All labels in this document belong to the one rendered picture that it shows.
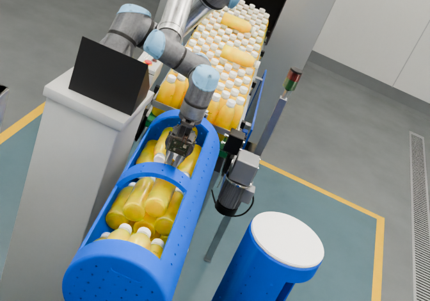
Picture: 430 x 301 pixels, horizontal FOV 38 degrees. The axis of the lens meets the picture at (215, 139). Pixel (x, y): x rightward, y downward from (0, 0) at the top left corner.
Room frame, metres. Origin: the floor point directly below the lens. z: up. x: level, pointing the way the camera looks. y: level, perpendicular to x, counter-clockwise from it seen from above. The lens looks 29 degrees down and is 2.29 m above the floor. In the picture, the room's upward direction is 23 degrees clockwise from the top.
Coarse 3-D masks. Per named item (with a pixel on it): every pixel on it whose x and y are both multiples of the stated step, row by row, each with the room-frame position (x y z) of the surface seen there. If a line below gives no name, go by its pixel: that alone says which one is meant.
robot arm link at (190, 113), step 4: (184, 104) 1.60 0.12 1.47; (188, 104) 1.66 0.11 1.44; (180, 108) 1.61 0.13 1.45; (184, 108) 1.60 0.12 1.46; (188, 108) 1.59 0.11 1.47; (192, 108) 1.59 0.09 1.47; (184, 112) 1.60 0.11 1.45; (188, 112) 1.59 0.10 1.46; (192, 112) 1.59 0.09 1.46; (196, 112) 1.60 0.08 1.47; (200, 112) 1.60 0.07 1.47; (204, 112) 1.61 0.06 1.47; (184, 116) 1.60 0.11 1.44; (188, 116) 1.59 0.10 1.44; (192, 116) 1.59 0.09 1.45; (196, 116) 1.60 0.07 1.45; (200, 116) 1.61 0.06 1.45; (192, 120) 1.60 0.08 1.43; (196, 120) 1.61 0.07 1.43
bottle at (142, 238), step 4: (136, 232) 1.36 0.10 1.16; (140, 232) 1.35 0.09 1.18; (144, 232) 1.36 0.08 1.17; (132, 236) 1.32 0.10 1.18; (136, 236) 1.32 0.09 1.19; (140, 236) 1.32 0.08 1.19; (144, 236) 1.33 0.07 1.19; (148, 236) 1.36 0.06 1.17; (128, 240) 1.31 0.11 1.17; (132, 240) 1.30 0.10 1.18; (136, 240) 1.30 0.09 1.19; (140, 240) 1.31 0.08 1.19; (144, 240) 1.32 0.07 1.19; (148, 240) 1.33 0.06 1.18; (140, 244) 1.29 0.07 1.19; (144, 244) 1.30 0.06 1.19; (148, 244) 1.32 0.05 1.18; (148, 248) 1.31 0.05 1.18
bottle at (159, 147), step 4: (168, 128) 2.01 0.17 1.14; (172, 128) 2.02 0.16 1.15; (164, 132) 1.98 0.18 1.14; (168, 132) 1.98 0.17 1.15; (160, 136) 1.96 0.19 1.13; (164, 136) 1.94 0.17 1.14; (160, 140) 1.92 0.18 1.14; (164, 140) 1.92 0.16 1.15; (156, 144) 1.90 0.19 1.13; (160, 144) 1.89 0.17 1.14; (164, 144) 1.89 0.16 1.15; (156, 148) 1.87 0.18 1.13; (160, 148) 1.87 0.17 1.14; (164, 148) 1.87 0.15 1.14; (156, 152) 1.86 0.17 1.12; (160, 152) 1.85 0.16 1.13; (164, 152) 1.86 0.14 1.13; (164, 156) 1.85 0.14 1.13
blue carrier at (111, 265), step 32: (160, 128) 2.03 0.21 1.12; (192, 192) 1.60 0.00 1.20; (96, 224) 1.37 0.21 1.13; (192, 224) 1.51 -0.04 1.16; (96, 256) 1.17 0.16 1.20; (128, 256) 1.18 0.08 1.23; (64, 288) 1.17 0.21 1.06; (96, 288) 1.17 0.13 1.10; (128, 288) 1.17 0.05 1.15; (160, 288) 1.18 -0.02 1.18
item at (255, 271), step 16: (240, 256) 1.76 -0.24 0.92; (256, 256) 1.71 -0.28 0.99; (240, 272) 1.73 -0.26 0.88; (256, 272) 1.69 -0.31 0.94; (272, 272) 1.68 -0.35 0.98; (288, 272) 1.68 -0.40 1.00; (304, 272) 1.70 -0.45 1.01; (224, 288) 1.76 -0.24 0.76; (240, 288) 1.70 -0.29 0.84; (256, 288) 1.68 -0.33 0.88; (272, 288) 1.68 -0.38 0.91; (288, 288) 1.90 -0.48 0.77
